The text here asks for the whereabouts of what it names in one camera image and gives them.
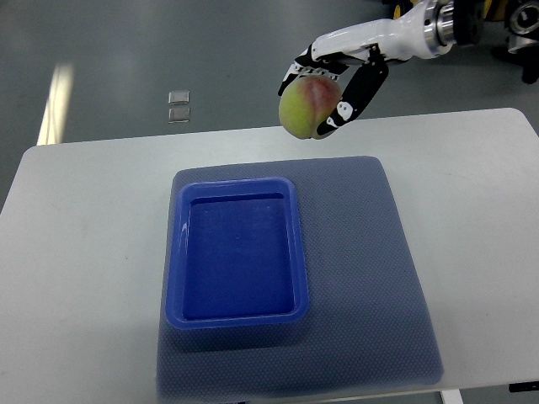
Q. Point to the green red peach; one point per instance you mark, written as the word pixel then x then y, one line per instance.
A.
pixel 306 103

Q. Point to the blue plastic tray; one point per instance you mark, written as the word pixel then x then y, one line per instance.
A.
pixel 236 256

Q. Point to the blue grey textured mat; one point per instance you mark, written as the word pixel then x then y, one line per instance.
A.
pixel 367 326

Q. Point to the upper metal floor plate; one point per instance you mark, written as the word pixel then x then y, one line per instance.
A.
pixel 178 97

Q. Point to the metal floor plate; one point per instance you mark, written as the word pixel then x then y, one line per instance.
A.
pixel 179 114
pixel 178 97

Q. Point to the white table leg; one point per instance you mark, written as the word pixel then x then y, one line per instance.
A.
pixel 451 396

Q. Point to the lower metal floor plate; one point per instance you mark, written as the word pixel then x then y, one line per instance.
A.
pixel 179 114

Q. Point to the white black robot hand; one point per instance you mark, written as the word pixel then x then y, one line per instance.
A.
pixel 357 59

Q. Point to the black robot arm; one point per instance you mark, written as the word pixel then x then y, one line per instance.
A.
pixel 463 23

